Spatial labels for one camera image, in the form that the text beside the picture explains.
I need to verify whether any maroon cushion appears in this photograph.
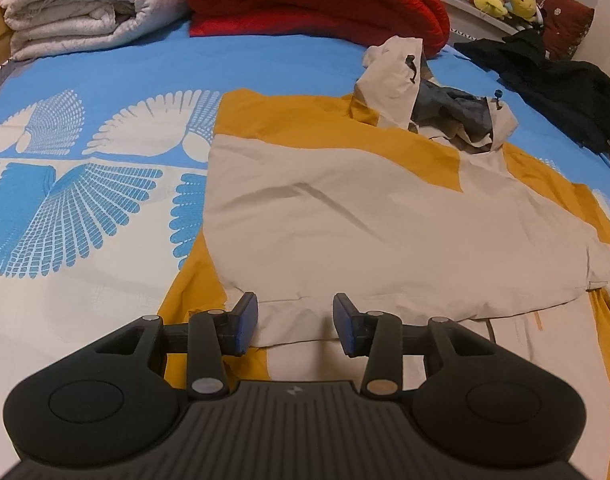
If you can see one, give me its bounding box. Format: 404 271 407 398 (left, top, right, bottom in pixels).
539 0 596 64

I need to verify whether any black clothing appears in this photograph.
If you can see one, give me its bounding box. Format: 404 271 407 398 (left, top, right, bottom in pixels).
454 29 610 155

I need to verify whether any beige and yellow jacket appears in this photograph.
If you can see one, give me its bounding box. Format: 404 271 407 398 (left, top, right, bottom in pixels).
157 36 610 480

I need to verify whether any blue and white printed bedsheet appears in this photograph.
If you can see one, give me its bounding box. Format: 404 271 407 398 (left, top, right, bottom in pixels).
0 29 610 480

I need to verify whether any white window ledge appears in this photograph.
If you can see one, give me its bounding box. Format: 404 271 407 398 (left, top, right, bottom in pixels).
432 0 536 43

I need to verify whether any white folded quilt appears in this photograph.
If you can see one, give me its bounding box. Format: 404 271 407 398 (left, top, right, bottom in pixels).
0 0 188 61

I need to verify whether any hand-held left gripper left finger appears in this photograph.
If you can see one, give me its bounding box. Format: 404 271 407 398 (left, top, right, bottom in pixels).
92 292 260 402

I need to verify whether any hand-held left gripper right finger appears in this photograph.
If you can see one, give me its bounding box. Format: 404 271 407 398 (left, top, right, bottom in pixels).
332 292 493 397

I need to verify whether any red folded blanket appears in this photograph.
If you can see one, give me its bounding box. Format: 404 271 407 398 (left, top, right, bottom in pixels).
184 0 452 57

